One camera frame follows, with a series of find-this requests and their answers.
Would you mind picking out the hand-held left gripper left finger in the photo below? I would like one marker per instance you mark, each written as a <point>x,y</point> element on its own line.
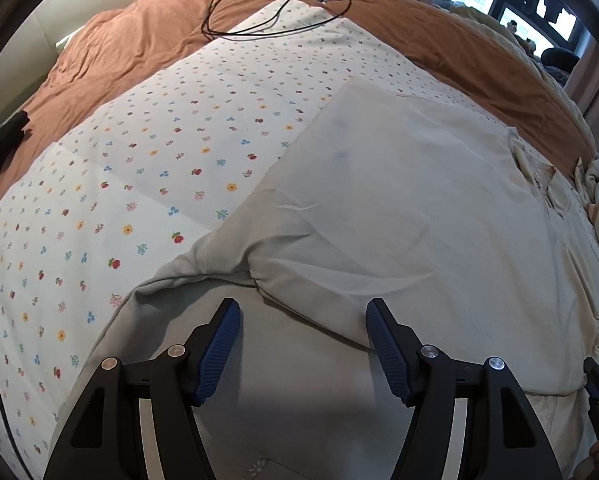
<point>220,347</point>

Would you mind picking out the brown duvet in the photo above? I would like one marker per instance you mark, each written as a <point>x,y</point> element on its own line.
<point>129,40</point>

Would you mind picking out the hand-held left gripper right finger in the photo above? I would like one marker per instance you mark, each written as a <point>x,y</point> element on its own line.
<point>387,355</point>

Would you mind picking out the beige blanket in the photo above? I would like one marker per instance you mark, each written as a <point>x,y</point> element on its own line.
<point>519,60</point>

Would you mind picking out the person's right hand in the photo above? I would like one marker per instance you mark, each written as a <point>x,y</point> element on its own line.
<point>597,455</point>

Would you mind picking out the grey beige patterned garment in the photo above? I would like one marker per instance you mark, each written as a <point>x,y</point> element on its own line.
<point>379,210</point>

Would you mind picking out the white floral bed sheet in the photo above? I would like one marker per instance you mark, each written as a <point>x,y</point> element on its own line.
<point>154,150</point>

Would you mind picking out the pale curtain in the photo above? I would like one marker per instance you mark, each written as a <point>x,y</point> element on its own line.
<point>592,75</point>

